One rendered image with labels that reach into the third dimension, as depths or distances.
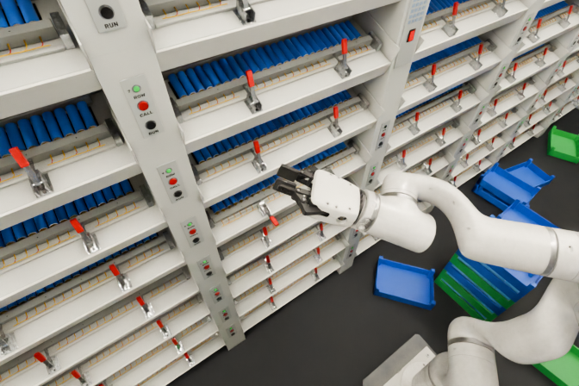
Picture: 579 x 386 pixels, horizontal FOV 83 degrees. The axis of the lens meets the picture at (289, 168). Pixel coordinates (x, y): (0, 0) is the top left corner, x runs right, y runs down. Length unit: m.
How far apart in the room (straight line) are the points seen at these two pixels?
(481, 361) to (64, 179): 1.08
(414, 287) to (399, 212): 1.37
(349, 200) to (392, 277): 1.40
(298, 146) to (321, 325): 1.13
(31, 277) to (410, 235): 0.78
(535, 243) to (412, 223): 0.20
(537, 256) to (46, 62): 0.85
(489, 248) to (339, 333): 1.26
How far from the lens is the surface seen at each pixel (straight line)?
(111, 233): 0.86
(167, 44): 0.61
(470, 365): 1.12
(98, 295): 1.04
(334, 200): 0.63
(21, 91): 0.60
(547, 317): 0.98
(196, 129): 0.73
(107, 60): 0.59
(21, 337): 1.09
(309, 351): 1.81
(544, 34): 1.96
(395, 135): 1.35
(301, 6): 0.73
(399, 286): 2.01
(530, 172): 2.97
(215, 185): 0.87
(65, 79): 0.60
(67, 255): 0.88
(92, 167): 0.72
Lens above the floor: 1.76
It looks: 47 degrees down
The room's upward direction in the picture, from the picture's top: straight up
